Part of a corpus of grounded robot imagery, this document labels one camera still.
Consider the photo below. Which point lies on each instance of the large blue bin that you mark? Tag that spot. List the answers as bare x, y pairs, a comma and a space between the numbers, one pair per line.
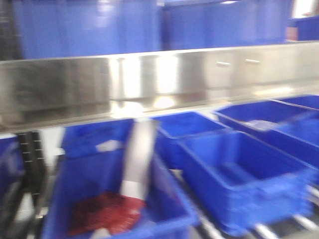
68, 28
194, 24

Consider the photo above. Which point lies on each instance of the large blue bin right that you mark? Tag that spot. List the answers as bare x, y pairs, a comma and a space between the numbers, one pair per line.
194, 24

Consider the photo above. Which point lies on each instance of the blue bin with red parts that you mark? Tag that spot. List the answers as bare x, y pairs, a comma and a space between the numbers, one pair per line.
169, 214

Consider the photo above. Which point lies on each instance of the large blue bin left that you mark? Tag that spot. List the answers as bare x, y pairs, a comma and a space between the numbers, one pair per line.
68, 28

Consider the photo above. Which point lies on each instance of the blue bin rear centre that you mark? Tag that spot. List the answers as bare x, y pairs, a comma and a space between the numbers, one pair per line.
174, 128

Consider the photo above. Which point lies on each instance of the empty blue bin centre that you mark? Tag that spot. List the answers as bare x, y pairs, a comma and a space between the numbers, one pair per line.
242, 181

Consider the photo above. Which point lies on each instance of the blue bin far right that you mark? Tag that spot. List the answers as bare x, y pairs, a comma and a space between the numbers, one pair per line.
289, 128

